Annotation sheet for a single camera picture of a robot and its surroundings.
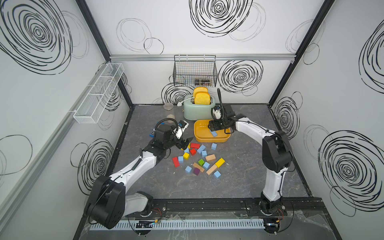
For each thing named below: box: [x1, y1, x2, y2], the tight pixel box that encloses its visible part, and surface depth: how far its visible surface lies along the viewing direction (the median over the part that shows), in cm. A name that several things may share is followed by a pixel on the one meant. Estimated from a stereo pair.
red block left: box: [172, 156, 180, 168], surface depth 93 cm
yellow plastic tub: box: [193, 119, 231, 143], surface depth 101 cm
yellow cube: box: [183, 152, 190, 160], surface depth 92 cm
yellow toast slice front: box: [194, 93, 211, 105], surface depth 101 cm
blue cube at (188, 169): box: [185, 165, 192, 174], surface depth 86 cm
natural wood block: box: [205, 154, 216, 162], surface depth 91 cm
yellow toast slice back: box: [193, 87, 208, 100], surface depth 101 cm
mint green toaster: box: [183, 94, 216, 121], surface depth 104 cm
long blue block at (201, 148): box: [197, 144, 206, 154], surface depth 96 cm
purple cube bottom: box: [193, 167, 200, 176], surface depth 87 cm
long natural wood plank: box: [206, 164, 218, 175], surface depth 88 cm
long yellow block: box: [215, 157, 226, 168], surface depth 91 cm
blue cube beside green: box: [203, 161, 211, 171], surface depth 88 cm
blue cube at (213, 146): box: [211, 143, 218, 151], surface depth 96 cm
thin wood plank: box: [192, 162, 205, 173], surface depth 88 cm
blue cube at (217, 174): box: [213, 170, 222, 179], surface depth 84 cm
